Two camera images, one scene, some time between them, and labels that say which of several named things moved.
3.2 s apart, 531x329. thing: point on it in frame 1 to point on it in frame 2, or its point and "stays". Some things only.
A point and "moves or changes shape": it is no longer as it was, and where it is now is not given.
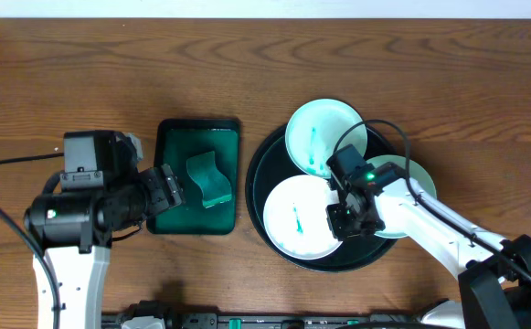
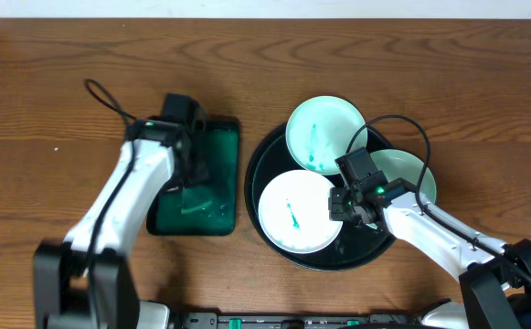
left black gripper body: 156,191 to 196,170
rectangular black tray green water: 177,141 stays
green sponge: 214,185 to 189,211
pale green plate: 418,174 moves or changes shape
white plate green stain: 296,220 moves or changes shape
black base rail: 271,321 stays
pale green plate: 316,129 stays
